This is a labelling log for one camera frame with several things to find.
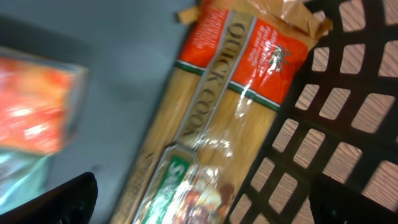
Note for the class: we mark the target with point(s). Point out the teal snack packet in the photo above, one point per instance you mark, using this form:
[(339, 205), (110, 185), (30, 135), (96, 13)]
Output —
[(23, 177)]

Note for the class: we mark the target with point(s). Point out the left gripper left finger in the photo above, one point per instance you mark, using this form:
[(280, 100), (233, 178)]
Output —
[(72, 202)]

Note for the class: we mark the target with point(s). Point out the grey plastic mesh basket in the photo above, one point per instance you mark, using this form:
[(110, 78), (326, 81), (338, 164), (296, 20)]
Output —
[(340, 116)]

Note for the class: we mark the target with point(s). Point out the orange snack packet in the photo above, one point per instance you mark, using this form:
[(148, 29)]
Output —
[(40, 101)]

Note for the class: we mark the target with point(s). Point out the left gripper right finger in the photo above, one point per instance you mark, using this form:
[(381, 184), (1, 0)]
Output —
[(331, 202)]

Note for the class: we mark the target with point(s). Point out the spaghetti pasta packet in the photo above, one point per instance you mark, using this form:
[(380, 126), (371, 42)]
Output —
[(231, 77)]

